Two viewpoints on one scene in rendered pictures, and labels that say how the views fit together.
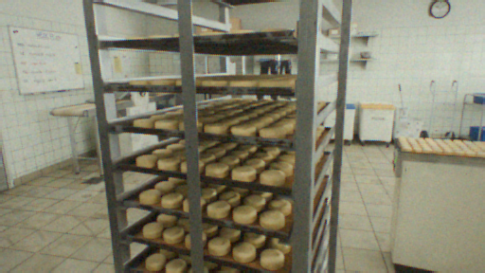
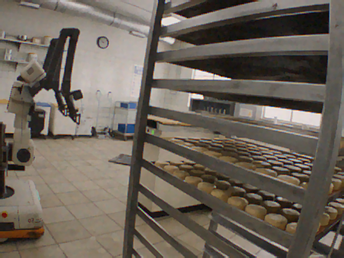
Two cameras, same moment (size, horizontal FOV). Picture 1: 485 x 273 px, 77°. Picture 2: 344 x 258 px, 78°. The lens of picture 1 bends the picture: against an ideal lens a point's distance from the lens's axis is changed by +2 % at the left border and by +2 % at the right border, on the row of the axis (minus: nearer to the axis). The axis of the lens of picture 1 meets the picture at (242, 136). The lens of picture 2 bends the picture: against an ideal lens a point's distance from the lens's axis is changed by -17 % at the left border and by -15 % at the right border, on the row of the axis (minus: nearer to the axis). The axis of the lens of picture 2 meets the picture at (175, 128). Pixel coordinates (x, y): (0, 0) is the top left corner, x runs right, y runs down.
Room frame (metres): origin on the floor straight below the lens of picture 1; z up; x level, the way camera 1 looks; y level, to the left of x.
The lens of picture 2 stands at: (0.71, 0.73, 1.09)
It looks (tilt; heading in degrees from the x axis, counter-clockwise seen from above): 6 degrees down; 301
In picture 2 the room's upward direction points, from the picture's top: 8 degrees clockwise
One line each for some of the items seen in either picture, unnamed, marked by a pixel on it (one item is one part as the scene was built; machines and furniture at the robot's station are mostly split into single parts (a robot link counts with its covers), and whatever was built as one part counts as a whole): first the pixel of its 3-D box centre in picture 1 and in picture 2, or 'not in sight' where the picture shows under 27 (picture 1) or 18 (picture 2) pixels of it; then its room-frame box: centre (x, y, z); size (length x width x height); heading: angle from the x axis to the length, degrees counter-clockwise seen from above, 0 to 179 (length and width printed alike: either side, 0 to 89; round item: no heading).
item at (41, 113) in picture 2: not in sight; (34, 116); (2.44, -0.16, 0.87); 0.28 x 0.16 x 0.22; 158
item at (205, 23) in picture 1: (187, 17); not in sight; (0.95, 0.16, 1.59); 0.64 x 0.03 x 0.03; 157
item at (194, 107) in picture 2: not in sight; (219, 117); (1.73, -1.90, 1.01); 0.72 x 0.33 x 0.34; 158
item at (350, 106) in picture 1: (337, 122); (34, 119); (5.72, -1.84, 0.38); 0.64 x 0.54 x 0.77; 166
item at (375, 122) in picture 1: (374, 123); (61, 120); (5.57, -2.47, 0.38); 0.64 x 0.54 x 0.77; 164
